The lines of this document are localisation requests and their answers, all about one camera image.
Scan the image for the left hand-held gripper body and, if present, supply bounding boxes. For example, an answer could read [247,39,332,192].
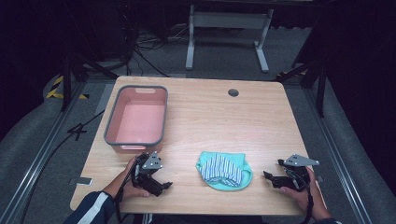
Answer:
[130,151,165,198]

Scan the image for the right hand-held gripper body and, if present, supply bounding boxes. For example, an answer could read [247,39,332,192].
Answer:
[277,153,320,191]

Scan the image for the teal and striped cloth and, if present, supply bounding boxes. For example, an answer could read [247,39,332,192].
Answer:
[195,150,253,191]

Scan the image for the pink basin with grey rim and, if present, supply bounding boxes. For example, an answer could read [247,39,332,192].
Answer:
[104,85,169,155]

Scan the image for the person's left hand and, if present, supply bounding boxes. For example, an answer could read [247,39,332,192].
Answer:
[119,155,151,200]

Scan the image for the person's right hand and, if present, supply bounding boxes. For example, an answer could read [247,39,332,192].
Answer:
[279,166,325,213]

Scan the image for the grey tape patch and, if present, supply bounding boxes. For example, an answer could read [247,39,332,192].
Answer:
[68,175,93,187]

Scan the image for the black tape cross mark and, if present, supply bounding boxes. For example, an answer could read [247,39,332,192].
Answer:
[67,122,88,142]

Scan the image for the black tripod stand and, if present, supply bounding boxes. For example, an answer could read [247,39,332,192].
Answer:
[275,58,328,119]
[60,51,120,112]

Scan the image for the yellow and black floor tape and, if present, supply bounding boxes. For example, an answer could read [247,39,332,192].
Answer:
[45,76,91,101]

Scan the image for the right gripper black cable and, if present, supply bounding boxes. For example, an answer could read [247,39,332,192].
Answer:
[299,185,315,224]

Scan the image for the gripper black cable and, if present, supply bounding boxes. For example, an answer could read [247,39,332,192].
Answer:
[113,164,139,224]
[299,185,315,224]

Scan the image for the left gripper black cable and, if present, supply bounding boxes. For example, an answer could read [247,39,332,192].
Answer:
[113,164,139,224]

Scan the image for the aluminium floor rail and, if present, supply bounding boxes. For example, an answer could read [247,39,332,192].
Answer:
[0,81,87,224]
[303,88,374,224]

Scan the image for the long black floor cable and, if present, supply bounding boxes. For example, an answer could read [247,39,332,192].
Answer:
[18,109,106,224]

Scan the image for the tangle of floor cables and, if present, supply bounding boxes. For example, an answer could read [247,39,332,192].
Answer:
[133,22,190,78]

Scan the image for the white metal table frame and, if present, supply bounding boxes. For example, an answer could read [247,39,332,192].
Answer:
[185,4,275,74]

